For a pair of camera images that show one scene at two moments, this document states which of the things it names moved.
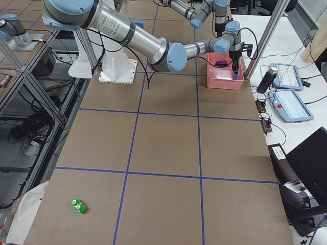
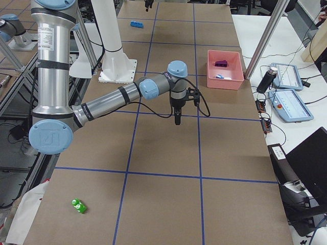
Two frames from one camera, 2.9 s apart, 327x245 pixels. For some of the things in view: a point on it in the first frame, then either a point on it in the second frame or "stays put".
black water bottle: (267, 80) stays put
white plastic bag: (25, 214) stays put
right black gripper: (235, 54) -> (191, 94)
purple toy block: (221, 64) stays put
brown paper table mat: (164, 161) stays put
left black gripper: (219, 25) -> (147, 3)
